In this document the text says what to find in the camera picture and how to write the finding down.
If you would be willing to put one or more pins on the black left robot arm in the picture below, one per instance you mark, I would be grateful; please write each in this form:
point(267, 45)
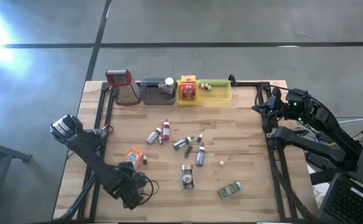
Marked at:
point(91, 158)

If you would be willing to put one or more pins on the green food colouring bottle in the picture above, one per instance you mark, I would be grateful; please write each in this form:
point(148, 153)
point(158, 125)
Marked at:
point(181, 143)

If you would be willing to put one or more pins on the black dropper bottle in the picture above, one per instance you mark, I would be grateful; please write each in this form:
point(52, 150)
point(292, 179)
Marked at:
point(199, 138)

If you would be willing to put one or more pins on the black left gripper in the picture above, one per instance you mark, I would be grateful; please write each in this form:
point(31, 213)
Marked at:
point(131, 174)

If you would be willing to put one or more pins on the yellow cereal box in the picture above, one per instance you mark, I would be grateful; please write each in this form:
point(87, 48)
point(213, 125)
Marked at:
point(188, 78)

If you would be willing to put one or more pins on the orange snack box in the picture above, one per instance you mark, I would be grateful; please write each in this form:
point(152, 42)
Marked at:
point(134, 155)

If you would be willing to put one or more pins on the open black laptop keyboard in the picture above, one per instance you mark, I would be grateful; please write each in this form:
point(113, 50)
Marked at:
point(349, 202)

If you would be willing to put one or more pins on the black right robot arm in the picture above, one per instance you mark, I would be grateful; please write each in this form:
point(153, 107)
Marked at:
point(318, 149)

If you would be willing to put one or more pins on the maroon dropper bottle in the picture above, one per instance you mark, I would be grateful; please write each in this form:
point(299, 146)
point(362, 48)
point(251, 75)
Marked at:
point(145, 160)

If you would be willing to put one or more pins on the grey plastic bin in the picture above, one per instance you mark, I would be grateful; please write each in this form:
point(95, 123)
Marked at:
point(151, 98)

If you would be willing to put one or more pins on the black metal table frame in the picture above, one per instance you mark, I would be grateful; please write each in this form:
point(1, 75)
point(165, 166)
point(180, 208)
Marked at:
point(277, 186)

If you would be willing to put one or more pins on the yellow slotted plastic basket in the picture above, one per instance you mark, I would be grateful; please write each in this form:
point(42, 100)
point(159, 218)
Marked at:
point(187, 103)

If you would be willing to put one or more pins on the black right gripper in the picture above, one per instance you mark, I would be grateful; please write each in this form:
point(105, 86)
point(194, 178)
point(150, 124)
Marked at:
point(276, 112)

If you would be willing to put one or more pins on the red-tipped food colouring bottle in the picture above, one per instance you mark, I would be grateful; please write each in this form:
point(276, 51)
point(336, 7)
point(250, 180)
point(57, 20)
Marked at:
point(166, 132)

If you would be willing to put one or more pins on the purple food colouring bottle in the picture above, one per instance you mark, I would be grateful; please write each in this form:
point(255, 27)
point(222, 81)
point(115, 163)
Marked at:
point(200, 157)

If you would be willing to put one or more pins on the black metal stand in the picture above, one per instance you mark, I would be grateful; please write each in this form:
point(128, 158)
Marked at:
point(7, 152)

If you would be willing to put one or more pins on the white-lid spice jar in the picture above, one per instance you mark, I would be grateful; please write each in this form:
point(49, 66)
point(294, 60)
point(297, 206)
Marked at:
point(169, 85)

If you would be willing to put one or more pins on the red cereal box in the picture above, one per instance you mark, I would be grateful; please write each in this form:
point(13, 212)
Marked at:
point(188, 91)

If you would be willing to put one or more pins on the small clear glass jar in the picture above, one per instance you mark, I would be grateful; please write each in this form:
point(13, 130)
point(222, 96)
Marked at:
point(161, 88)

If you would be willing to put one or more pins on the translucent yellow-green plastic bin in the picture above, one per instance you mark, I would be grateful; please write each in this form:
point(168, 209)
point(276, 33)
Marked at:
point(220, 95)

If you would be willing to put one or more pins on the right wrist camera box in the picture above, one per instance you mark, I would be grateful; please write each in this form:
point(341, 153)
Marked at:
point(276, 98)

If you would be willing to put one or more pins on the pink-tipped food colouring bottle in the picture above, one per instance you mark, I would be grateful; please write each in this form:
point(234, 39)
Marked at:
point(152, 137)

